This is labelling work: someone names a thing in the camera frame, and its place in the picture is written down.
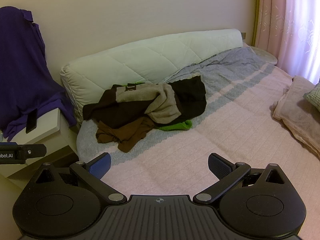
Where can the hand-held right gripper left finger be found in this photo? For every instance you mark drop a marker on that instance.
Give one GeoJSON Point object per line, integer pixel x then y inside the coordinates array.
{"type": "Point", "coordinates": [101, 167]}

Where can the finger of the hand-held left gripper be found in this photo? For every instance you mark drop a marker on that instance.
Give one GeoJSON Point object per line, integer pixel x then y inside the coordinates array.
{"type": "Point", "coordinates": [36, 150]}

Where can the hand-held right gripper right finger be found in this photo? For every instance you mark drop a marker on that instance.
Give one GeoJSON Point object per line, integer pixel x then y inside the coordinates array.
{"type": "Point", "coordinates": [217, 167]}

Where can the black and grey garment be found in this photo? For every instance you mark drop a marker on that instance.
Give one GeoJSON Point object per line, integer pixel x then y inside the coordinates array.
{"type": "Point", "coordinates": [190, 97]}

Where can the black phone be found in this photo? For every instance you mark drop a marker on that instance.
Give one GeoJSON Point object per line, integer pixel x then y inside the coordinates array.
{"type": "Point", "coordinates": [32, 121]}

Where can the white nightstand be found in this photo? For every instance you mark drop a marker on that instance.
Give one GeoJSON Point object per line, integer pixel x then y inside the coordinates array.
{"type": "Point", "coordinates": [50, 122]}

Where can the brown garment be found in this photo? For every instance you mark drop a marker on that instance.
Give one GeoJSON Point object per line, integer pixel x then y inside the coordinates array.
{"type": "Point", "coordinates": [125, 135]}

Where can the pink grey striped bedspread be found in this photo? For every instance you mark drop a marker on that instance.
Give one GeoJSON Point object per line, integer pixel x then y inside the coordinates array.
{"type": "Point", "coordinates": [225, 120]}

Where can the beige towel garment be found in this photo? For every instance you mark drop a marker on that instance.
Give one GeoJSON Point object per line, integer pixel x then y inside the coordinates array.
{"type": "Point", "coordinates": [175, 126]}

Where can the purple hanging garment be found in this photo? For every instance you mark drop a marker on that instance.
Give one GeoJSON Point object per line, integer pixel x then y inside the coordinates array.
{"type": "Point", "coordinates": [22, 67]}

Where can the folded pink blanket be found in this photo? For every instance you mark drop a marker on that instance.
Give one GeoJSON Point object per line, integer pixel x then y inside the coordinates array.
{"type": "Point", "coordinates": [295, 110]}

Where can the green checked pillow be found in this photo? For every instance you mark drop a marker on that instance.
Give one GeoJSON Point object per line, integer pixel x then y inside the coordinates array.
{"type": "Point", "coordinates": [313, 97]}

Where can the white round object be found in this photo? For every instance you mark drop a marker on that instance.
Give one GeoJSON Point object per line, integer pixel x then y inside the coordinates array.
{"type": "Point", "coordinates": [265, 55]}

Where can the white quilted headboard cushion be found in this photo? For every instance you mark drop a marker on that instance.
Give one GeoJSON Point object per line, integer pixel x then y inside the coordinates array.
{"type": "Point", "coordinates": [150, 52]}

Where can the pink curtain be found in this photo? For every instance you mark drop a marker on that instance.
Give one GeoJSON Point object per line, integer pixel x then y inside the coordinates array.
{"type": "Point", "coordinates": [295, 30]}

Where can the wooden wall trim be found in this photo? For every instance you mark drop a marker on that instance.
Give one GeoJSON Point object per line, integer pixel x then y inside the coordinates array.
{"type": "Point", "coordinates": [257, 5]}

